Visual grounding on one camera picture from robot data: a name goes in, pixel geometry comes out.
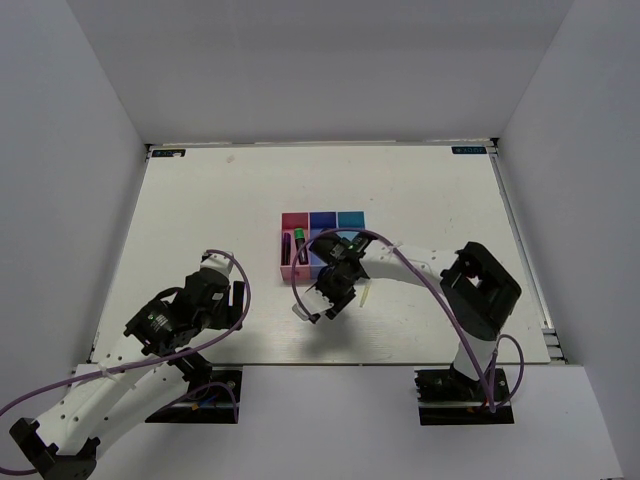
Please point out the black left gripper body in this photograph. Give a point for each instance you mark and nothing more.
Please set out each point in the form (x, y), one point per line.
(223, 314)

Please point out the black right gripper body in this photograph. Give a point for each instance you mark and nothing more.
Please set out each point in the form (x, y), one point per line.
(338, 289)

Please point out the thin yellow pen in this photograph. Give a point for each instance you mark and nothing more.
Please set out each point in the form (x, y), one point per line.
(364, 294)

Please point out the green cap black highlighter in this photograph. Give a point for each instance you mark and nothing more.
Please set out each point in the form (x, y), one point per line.
(299, 238)

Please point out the purple cap black highlighter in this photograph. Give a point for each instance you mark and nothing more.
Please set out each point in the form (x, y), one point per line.
(286, 249)

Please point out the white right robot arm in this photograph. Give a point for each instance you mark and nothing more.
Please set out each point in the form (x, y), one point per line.
(477, 293)

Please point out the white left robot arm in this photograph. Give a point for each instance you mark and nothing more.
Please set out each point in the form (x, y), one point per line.
(155, 364)

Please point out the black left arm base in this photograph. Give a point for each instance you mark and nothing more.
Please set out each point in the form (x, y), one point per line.
(212, 395)

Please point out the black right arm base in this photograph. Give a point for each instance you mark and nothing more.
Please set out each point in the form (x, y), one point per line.
(442, 403)

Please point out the dark blue storage bin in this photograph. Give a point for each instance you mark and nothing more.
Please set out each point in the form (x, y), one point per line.
(319, 221)

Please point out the light blue storage bin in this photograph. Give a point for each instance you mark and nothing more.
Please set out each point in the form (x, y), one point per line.
(351, 220)

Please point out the pink storage bin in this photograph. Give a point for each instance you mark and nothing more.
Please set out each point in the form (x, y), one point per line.
(300, 263)

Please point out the blue label left corner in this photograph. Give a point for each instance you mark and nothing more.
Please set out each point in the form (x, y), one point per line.
(168, 153)

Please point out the blue label corner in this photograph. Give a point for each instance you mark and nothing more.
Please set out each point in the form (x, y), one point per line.
(168, 153)
(469, 150)

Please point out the blue label right corner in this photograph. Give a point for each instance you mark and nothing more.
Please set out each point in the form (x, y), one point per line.
(469, 150)

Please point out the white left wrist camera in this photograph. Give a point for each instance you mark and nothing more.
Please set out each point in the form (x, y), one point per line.
(220, 262)

